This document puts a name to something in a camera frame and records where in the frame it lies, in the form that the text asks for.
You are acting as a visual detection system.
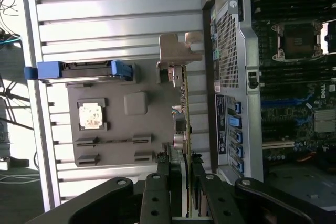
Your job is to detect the black stand legs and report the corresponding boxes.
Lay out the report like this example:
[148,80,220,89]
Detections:
[0,74,35,131]

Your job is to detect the silver chipset heatsink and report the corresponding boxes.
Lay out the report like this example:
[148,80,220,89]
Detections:
[313,108,336,133]

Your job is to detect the metal socket cover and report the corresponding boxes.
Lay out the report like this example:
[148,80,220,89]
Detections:
[320,20,336,55]

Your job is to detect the green RAM stick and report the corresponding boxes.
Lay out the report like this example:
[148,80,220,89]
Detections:
[76,138,152,146]

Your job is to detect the grey parts rack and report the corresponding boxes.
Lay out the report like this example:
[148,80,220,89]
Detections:
[65,61,184,168]

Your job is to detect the white expansion slot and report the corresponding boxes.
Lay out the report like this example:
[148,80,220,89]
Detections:
[262,140,295,150]

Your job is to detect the hard disk blue caddy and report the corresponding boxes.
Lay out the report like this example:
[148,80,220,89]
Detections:
[24,60,132,82]

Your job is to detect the white floor cable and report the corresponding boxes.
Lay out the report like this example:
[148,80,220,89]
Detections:
[0,173,40,184]

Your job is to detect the black case latch pin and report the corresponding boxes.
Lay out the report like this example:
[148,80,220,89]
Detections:
[247,71,260,89]

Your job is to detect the CPU socket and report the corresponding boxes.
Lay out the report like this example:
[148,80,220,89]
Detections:
[271,20,323,61]

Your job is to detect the grey power supply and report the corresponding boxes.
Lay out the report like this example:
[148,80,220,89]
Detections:
[267,162,336,210]

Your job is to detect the yellow black power wire bundle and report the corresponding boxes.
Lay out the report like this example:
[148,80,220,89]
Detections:
[296,152,320,164]

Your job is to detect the green motherboard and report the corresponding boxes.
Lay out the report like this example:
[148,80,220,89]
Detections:
[251,0,336,162]

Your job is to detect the silver CPU chip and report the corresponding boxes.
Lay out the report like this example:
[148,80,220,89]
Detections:
[78,104,104,130]

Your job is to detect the grey black PC case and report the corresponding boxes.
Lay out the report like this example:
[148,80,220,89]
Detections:
[202,0,336,211]

